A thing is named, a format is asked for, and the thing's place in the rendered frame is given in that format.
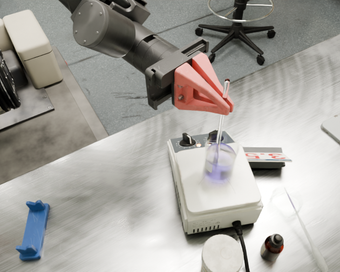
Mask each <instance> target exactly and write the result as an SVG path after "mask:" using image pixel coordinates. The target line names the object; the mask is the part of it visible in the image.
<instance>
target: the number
mask: <svg viewBox="0 0 340 272"><path fill-rule="evenodd" d="M245 155H246V157H247V159H288V158H287V157H286V156H285V155H284V154H283V153H245Z"/></svg>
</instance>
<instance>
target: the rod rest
mask: <svg viewBox="0 0 340 272"><path fill-rule="evenodd" d="M26 205H27V206H28V207H29V213H28V218H27V222H26V226H25V231H24V236H23V241H22V245H21V246H16V250H17V251H18V252H20V255H19V258H20V259H21V260H22V261H24V260H35V259H40V258H41V255H42V249H43V243H44V237H45V231H46V224H47V218H48V214H49V208H50V206H49V204H48V203H42V201H41V200H38V201H36V202H31V201H26Z"/></svg>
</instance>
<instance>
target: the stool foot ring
mask: <svg viewBox="0 0 340 272"><path fill-rule="evenodd" d="M210 1H211V0H208V2H207V5H208V8H209V10H210V12H211V13H213V14H214V15H215V16H217V17H219V18H221V19H224V20H227V21H231V22H238V23H249V22H256V21H260V20H262V19H265V18H267V17H268V16H270V15H271V13H272V12H273V11H274V3H273V1H272V0H268V1H269V2H270V3H271V5H270V4H251V3H247V2H248V1H249V0H245V2H243V3H239V2H238V1H237V0H234V8H233V9H232V10H230V11H229V12H228V13H227V14H226V15H224V16H221V15H219V14H217V13H216V12H214V11H213V10H212V8H211V7H210ZM247 6H262V7H271V11H270V12H269V13H268V14H266V15H265V16H263V17H260V18H256V19H249V20H239V19H231V18H227V16H228V15H230V14H231V13H232V12H234V11H235V10H237V11H243V10H245V9H246V7H247Z"/></svg>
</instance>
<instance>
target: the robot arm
mask: <svg viewBox="0 0 340 272"><path fill-rule="evenodd" d="M59 1H60V2H61V3H62V4H63V5H64V6H65V7H66V8H67V9H68V10H69V11H70V12H71V14H72V15H71V19H72V21H73V36H74V38H75V40H76V42H77V43H78V44H79V45H81V46H84V47H86V48H89V49H91V50H95V51H97V52H100V53H103V54H105V55H108V56H110V57H113V58H122V59H124V60H125V61H127V62H128V63H129V64H131V65H132V66H133V67H135V68H136V69H137V70H139V71H140V72H141V73H143V74H144V75H145V80H146V90H147V99H148V105H149V106H150V107H151V108H153V109H154V110H157V109H158V108H157V106H159V105H160V104H162V103H163V102H164V101H166V100H167V99H169V98H170V97H172V105H174V106H175V107H176V108H178V109H179V110H190V111H205V112H211V113H216V114H221V115H228V114H229V113H232V112H233V109H234V103H233V101H232V100H231V98H230V97H229V95H228V98H227V102H225V101H224V100H223V99H222V96H223V87H222V85H221V84H220V82H219V80H218V78H217V76H216V74H215V72H214V70H213V67H212V65H211V63H210V61H209V59H208V57H207V55H205V53H207V52H208V50H209V41H207V40H205V39H204V38H202V37H199V38H198V39H196V40H194V41H192V42H191V43H189V44H187V45H186V46H184V47H182V48H181V49H179V48H177V47H176V46H174V45H173V44H171V43H170V42H168V41H166V40H165V39H163V38H161V37H160V36H158V35H157V34H155V33H154V32H152V31H151V30H149V29H147V28H146V27H144V26H143V25H142V24H143V23H144V22H145V20H146V19H147V18H148V17H149V15H150V14H151V13H150V12H149V11H148V10H147V8H146V7H145V6H146V5H147V2H146V1H145V0H59Z"/></svg>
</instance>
